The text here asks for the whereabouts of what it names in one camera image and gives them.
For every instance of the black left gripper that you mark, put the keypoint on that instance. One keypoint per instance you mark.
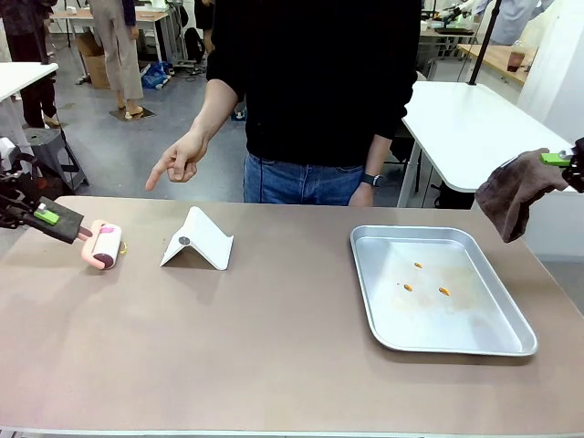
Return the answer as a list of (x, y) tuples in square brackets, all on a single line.
[(9, 175)]

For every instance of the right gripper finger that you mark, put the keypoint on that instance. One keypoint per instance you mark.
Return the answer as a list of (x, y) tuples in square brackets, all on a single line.
[(554, 159), (576, 178)]

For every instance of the brown microfibre cloth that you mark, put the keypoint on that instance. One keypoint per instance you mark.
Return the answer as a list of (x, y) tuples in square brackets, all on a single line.
[(513, 196)]

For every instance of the person's right forearm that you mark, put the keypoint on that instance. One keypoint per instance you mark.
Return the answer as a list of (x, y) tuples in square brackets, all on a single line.
[(214, 109)]

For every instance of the person's right hand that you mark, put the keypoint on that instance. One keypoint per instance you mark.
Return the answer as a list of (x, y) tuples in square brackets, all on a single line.
[(182, 157)]

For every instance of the person's left hand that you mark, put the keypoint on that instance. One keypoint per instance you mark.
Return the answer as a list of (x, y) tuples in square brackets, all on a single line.
[(362, 196)]

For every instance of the brown bag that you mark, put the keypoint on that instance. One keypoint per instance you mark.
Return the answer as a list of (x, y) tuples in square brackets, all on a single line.
[(43, 187)]

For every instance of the grey step stool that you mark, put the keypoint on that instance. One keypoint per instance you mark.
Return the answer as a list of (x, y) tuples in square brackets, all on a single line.
[(55, 150)]

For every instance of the yellow scrap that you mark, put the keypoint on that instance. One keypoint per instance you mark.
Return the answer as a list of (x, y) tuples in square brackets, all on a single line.
[(123, 247)]

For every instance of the wooden workbench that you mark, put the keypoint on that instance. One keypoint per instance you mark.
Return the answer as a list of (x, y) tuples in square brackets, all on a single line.
[(497, 61)]

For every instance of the black stand pole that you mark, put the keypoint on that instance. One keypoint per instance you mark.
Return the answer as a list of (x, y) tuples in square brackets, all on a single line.
[(483, 41)]

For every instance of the small white side table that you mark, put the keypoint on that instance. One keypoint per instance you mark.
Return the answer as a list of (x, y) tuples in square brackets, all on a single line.
[(23, 75)]

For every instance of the person in light blue shirt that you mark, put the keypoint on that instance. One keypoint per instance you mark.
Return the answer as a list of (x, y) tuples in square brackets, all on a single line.
[(515, 20)]

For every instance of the flat floor plate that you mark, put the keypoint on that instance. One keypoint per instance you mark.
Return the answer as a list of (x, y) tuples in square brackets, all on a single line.
[(132, 114)]

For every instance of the person in dark clothes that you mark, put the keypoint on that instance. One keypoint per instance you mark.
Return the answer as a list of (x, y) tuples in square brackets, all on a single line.
[(32, 55)]

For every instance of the cardboard box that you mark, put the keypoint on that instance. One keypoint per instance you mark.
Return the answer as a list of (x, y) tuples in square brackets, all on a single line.
[(93, 64)]

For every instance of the white folded roller stand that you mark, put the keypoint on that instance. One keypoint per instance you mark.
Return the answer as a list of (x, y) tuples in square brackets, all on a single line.
[(205, 242)]

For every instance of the black wrist watch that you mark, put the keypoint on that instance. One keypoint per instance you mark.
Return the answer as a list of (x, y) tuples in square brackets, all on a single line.
[(373, 180)]

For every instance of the person in beige trousers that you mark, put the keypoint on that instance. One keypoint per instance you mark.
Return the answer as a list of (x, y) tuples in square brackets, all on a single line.
[(121, 55)]

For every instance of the blue plastic bag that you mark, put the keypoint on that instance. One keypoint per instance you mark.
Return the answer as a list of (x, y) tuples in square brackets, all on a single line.
[(155, 75)]

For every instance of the silver metal tray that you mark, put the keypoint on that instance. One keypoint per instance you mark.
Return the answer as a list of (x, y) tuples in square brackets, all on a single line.
[(438, 324)]

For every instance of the wooden top background desk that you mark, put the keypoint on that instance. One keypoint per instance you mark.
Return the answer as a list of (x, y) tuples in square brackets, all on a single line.
[(150, 20)]

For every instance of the black backpack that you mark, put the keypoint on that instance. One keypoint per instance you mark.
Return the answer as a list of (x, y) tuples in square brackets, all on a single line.
[(195, 45)]

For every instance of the person in black sweater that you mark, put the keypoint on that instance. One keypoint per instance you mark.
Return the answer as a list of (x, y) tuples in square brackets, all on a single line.
[(319, 82)]

